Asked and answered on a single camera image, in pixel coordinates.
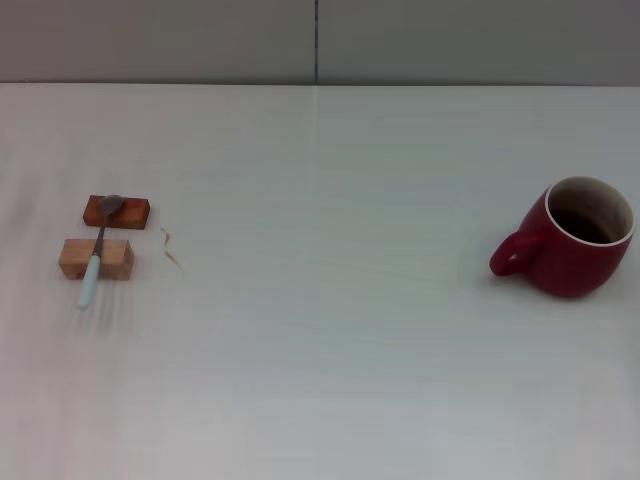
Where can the light wooden block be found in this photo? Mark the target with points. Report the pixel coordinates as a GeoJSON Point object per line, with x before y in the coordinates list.
{"type": "Point", "coordinates": [116, 259]}

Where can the dark reddish wooden block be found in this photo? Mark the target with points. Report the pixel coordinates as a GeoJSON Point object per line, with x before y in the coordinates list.
{"type": "Point", "coordinates": [132, 214]}

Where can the red ceramic mug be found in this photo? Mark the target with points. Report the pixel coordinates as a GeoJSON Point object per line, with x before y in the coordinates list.
{"type": "Point", "coordinates": [560, 265]}

